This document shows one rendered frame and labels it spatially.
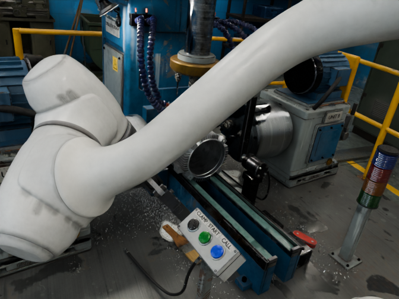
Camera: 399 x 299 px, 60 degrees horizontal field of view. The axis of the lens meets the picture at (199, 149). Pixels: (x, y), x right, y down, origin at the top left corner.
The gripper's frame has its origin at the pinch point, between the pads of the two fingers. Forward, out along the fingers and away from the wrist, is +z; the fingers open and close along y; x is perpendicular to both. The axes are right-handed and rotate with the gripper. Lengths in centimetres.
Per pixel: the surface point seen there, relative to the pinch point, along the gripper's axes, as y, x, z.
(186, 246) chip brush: 17.3, 6.9, 35.1
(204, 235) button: -4.9, -0.2, 7.5
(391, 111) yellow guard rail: 87, -186, 194
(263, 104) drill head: 41, -52, 35
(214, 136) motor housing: 33.5, -25.4, 22.6
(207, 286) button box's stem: -6.2, 7.9, 21.6
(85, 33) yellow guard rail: 259, -40, 40
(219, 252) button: -10.9, -0.2, 7.5
